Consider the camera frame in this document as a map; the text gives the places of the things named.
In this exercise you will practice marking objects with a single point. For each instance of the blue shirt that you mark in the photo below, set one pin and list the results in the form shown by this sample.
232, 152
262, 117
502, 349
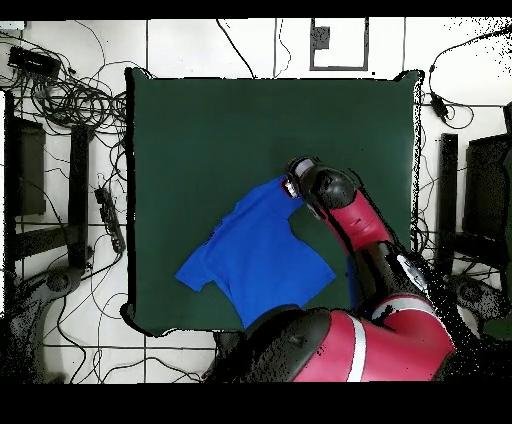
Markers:
260, 256

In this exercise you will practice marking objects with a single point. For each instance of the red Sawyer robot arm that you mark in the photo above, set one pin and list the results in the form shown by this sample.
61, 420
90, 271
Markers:
360, 224

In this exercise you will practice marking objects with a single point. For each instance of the dark green table cloth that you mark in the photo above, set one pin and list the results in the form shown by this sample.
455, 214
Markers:
200, 128

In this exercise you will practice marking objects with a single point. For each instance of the small dark grey square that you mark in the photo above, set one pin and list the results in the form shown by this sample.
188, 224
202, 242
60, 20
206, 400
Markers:
320, 38

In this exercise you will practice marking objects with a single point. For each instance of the black power adapter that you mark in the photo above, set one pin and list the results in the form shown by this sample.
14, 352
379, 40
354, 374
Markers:
438, 107

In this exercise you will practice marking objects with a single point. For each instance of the black power strip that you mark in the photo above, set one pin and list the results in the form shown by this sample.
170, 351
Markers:
110, 220

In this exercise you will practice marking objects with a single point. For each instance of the grey stand base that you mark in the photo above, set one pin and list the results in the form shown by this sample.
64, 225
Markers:
60, 280
480, 296

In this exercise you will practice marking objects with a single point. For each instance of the black electronics box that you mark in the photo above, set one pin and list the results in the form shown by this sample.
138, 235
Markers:
34, 62

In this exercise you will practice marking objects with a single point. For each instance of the black metal stand frame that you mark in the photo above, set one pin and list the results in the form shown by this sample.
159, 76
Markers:
448, 180
78, 180

